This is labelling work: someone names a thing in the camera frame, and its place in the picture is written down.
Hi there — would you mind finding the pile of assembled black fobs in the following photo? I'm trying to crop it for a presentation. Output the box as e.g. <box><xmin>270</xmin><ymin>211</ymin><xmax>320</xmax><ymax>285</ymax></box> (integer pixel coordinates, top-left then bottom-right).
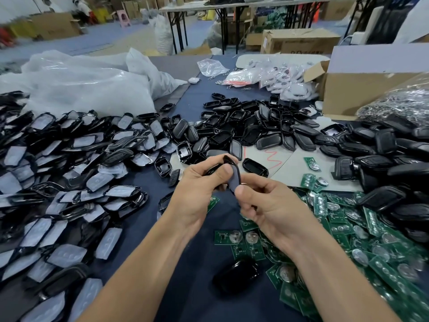
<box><xmin>332</xmin><ymin>114</ymin><xmax>429</xmax><ymax>266</ymax></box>

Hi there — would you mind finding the tan cardboard box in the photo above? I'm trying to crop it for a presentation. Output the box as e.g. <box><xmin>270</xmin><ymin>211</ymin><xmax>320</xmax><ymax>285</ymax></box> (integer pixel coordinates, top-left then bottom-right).
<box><xmin>30</xmin><ymin>12</ymin><xmax>83</xmax><ymax>39</ymax></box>

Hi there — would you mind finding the pile of black shell halves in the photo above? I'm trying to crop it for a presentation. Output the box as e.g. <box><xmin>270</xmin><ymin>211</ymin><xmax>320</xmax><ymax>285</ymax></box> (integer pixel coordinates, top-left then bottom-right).
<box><xmin>154</xmin><ymin>92</ymin><xmax>349</xmax><ymax>168</ymax></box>

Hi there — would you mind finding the clear bag with red label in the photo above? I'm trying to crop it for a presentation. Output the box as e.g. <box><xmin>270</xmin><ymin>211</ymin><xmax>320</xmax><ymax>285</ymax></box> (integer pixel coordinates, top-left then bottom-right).
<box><xmin>221</xmin><ymin>68</ymin><xmax>264</xmax><ymax>86</ymax></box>

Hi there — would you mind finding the person's left forearm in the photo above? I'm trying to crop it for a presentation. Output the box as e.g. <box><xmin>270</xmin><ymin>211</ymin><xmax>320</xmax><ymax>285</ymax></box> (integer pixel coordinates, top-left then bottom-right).
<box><xmin>79</xmin><ymin>218</ymin><xmax>195</xmax><ymax>322</ymax></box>

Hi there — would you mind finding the long white table top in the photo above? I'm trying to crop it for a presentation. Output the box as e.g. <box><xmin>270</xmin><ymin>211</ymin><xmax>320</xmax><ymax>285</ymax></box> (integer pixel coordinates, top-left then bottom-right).
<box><xmin>160</xmin><ymin>0</ymin><xmax>363</xmax><ymax>12</ymax></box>

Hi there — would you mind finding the brown cardboard box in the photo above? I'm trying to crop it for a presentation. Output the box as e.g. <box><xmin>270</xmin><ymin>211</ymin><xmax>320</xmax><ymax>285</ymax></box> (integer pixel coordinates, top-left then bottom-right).
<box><xmin>260</xmin><ymin>28</ymin><xmax>341</xmax><ymax>55</ymax></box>

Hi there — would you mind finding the pile of shells with pads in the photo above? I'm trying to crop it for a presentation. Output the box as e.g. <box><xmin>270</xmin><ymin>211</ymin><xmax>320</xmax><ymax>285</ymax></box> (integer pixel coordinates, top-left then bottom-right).
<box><xmin>0</xmin><ymin>90</ymin><xmax>182</xmax><ymax>322</ymax></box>

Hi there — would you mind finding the small glossy black shell cover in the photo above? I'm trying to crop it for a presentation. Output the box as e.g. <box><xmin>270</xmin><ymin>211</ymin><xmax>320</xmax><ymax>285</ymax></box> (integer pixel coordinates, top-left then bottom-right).
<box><xmin>241</xmin><ymin>157</ymin><xmax>270</xmax><ymax>178</ymax></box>

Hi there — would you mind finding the large open cardboard box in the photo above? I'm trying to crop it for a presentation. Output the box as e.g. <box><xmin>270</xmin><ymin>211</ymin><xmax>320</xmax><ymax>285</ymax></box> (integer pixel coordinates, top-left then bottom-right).
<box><xmin>303</xmin><ymin>43</ymin><xmax>429</xmax><ymax>120</ymax></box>

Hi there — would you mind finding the person's left hand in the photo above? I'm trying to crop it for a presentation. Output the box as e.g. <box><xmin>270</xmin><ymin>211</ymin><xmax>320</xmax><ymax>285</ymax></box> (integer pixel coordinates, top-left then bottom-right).
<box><xmin>164</xmin><ymin>154</ymin><xmax>240</xmax><ymax>232</ymax></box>

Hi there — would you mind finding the heap of clear parts bags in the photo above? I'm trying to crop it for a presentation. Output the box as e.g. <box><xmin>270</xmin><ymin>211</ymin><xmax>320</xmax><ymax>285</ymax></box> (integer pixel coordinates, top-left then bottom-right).
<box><xmin>260</xmin><ymin>60</ymin><xmax>319</xmax><ymax>102</ymax></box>

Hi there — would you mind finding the white sack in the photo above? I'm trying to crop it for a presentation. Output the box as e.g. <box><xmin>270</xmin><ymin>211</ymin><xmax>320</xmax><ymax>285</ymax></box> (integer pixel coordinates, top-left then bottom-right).
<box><xmin>153</xmin><ymin>14</ymin><xmax>174</xmax><ymax>55</ymax></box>

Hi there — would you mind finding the clear bag of metal parts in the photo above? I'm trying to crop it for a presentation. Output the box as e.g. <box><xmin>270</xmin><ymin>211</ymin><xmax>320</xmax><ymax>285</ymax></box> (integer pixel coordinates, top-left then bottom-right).
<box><xmin>357</xmin><ymin>73</ymin><xmax>429</xmax><ymax>126</ymax></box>

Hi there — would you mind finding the person's right hand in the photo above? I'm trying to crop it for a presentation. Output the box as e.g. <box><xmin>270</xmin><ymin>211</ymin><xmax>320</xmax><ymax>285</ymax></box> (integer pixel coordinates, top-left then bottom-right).
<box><xmin>235</xmin><ymin>172</ymin><xmax>323</xmax><ymax>255</ymax></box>

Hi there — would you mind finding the lone glossy black shell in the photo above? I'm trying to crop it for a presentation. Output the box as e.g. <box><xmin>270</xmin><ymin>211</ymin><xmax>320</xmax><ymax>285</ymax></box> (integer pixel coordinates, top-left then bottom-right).
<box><xmin>211</xmin><ymin>257</ymin><xmax>261</xmax><ymax>297</ymax></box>

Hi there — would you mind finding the large white plastic bag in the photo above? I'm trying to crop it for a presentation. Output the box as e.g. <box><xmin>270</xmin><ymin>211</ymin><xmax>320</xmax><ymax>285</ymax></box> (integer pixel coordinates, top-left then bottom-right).
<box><xmin>0</xmin><ymin>48</ymin><xmax>189</xmax><ymax>117</ymax></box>

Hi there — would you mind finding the pile of green circuit boards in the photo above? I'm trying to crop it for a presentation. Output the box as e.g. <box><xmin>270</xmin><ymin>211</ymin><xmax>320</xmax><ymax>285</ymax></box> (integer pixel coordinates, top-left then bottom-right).
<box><xmin>206</xmin><ymin>157</ymin><xmax>429</xmax><ymax>322</ymax></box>

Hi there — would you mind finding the person's right forearm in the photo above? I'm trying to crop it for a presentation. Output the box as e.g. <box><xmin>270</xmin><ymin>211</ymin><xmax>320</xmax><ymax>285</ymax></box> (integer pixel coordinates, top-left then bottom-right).
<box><xmin>288</xmin><ymin>231</ymin><xmax>402</xmax><ymax>322</ymax></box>

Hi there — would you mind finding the small crumpled clear plastic bag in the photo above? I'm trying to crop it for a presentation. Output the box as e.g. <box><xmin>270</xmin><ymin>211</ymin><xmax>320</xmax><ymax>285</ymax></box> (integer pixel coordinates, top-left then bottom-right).
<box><xmin>197</xmin><ymin>59</ymin><xmax>230</xmax><ymax>78</ymax></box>

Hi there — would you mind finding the black metal table frame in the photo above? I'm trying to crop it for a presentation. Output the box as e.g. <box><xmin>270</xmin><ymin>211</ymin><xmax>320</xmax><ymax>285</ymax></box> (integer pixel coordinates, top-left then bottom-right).
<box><xmin>168</xmin><ymin>4</ymin><xmax>249</xmax><ymax>54</ymax></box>

